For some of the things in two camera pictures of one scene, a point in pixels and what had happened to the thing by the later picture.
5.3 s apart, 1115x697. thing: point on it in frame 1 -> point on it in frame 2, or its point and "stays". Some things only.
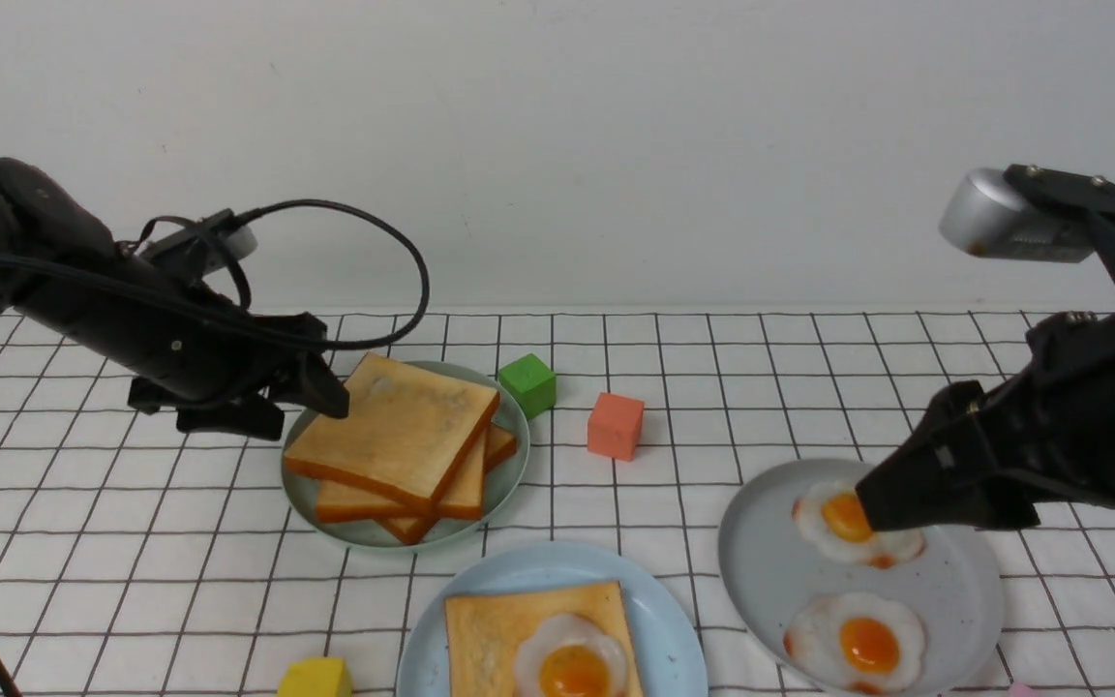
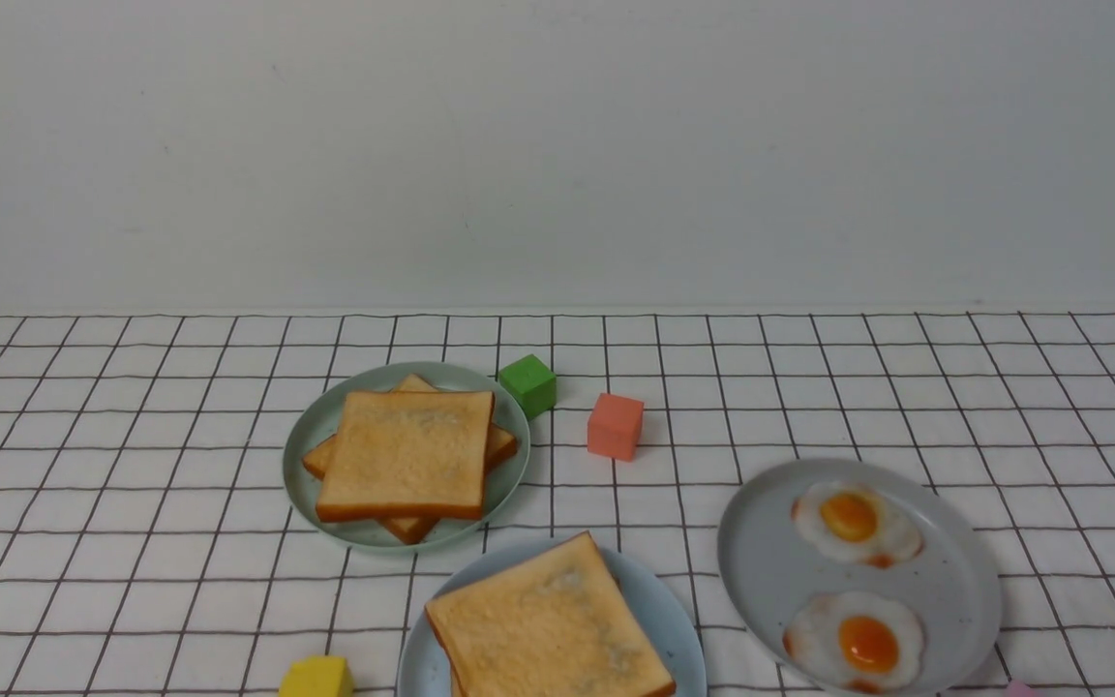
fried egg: x=830 y=516 stays
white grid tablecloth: x=106 y=554 stays
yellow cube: x=316 y=677 stays
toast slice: x=408 y=427 -> x=557 y=623
